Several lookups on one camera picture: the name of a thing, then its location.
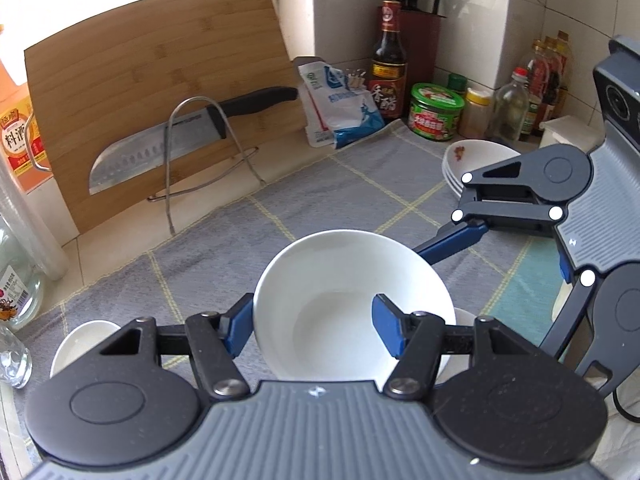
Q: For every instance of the yellow-capped spice jar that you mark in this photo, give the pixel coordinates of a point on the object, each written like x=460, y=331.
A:
x=476, y=115

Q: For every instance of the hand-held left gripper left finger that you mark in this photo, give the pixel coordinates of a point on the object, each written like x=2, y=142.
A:
x=237, y=325

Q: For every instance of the dark vinegar bottle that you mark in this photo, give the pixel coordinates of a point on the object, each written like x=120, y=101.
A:
x=389, y=80

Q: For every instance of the white bowl pink floral print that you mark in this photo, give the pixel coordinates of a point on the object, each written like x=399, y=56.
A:
x=80, y=345
x=330, y=310

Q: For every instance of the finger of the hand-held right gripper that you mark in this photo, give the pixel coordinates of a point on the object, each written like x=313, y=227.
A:
x=450, y=242
x=570, y=320

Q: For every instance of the clear glass bottle red cap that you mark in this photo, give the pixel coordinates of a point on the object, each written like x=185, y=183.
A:
x=510, y=110

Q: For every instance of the bamboo cutting board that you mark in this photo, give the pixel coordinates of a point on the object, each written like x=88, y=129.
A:
x=150, y=50

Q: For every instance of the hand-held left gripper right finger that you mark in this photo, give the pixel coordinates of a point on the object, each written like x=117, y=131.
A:
x=387, y=322

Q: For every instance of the grey blue checked cloth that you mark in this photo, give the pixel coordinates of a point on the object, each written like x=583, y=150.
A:
x=350, y=185

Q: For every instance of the small green-capped jar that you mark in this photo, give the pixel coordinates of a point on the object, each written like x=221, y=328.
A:
x=457, y=82

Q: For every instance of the red-labelled sauce bottle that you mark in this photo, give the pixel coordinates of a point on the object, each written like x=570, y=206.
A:
x=557, y=75

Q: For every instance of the small drinking glass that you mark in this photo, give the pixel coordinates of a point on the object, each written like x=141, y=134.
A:
x=12, y=360

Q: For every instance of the white blue salt bag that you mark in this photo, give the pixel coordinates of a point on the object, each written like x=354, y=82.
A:
x=340, y=110

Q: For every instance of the orange cooking wine jug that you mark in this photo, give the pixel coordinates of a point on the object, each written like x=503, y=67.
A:
x=22, y=135

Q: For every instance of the green lidded sauce jar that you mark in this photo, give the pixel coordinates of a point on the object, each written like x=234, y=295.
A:
x=435, y=115

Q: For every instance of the white plastic box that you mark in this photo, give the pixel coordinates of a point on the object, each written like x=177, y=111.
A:
x=570, y=132

